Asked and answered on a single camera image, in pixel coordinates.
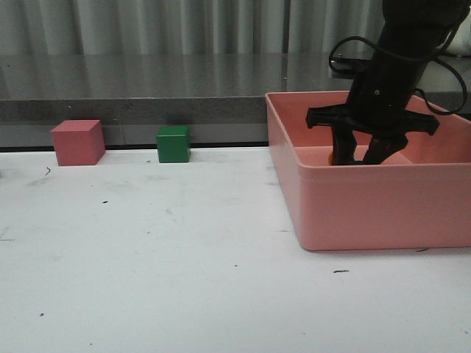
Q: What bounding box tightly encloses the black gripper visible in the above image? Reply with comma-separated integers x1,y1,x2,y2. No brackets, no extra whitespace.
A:
305,54,439,165

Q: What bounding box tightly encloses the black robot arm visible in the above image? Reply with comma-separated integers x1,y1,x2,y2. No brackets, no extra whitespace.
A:
306,1,470,165

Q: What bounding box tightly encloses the pink plastic bin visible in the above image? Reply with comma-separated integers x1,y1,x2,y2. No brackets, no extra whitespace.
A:
266,91,470,251

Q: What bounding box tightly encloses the white appliance on counter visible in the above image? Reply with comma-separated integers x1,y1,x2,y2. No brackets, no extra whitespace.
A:
446,24,470,57

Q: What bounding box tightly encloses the green cube block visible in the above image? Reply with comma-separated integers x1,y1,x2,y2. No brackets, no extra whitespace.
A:
156,126,191,163

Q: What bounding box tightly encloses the pink cube block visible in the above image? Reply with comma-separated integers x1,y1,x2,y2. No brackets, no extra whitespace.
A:
51,119,106,166

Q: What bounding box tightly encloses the grey stone countertop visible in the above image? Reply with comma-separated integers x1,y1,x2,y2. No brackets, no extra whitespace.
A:
0,51,471,128

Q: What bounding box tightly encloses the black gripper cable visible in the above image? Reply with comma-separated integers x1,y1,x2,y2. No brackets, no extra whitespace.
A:
328,21,468,115

